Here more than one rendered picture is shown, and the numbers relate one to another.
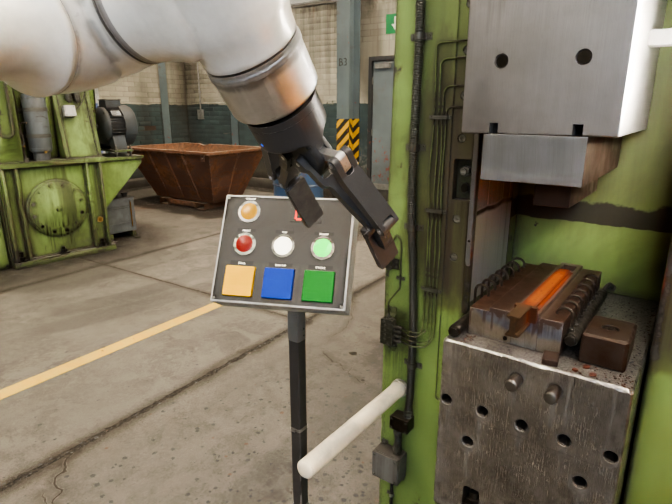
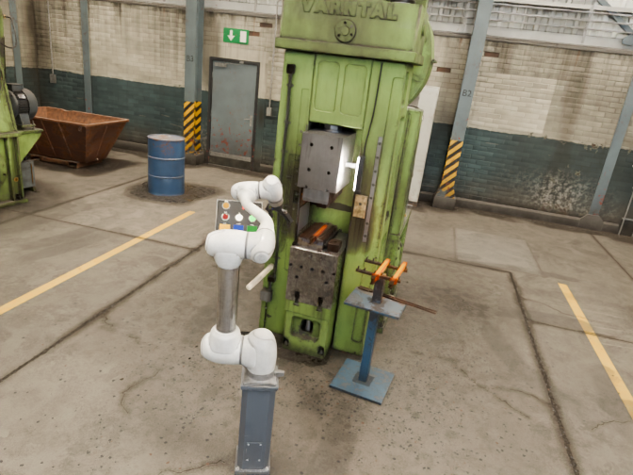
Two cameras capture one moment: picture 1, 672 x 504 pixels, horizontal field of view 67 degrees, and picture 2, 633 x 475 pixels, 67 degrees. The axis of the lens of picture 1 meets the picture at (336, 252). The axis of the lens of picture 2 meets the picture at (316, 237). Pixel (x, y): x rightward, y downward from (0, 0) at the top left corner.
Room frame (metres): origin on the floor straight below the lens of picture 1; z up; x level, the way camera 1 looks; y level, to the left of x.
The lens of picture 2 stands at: (-2.13, 0.81, 2.22)
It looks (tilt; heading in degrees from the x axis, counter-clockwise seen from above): 20 degrees down; 338
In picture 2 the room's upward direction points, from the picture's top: 7 degrees clockwise
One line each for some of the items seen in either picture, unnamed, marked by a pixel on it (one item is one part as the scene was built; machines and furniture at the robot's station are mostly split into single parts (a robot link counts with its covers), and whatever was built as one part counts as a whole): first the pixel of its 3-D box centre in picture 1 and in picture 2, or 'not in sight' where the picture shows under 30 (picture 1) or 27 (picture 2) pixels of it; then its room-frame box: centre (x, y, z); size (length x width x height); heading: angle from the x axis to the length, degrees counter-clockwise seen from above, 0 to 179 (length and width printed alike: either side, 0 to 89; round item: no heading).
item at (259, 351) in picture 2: not in sight; (260, 349); (-0.03, 0.23, 0.77); 0.18 x 0.16 x 0.22; 72
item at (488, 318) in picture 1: (540, 298); (317, 234); (1.19, -0.51, 0.96); 0.42 x 0.20 x 0.09; 144
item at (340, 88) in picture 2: not in sight; (347, 90); (1.28, -0.64, 2.06); 0.44 x 0.41 x 0.47; 144
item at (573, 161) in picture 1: (557, 152); (323, 190); (1.19, -0.51, 1.32); 0.42 x 0.20 x 0.10; 144
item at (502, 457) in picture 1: (551, 397); (321, 265); (1.16, -0.56, 0.69); 0.56 x 0.38 x 0.45; 144
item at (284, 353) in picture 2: not in sight; (295, 352); (0.98, -0.36, 0.01); 0.58 x 0.39 x 0.01; 54
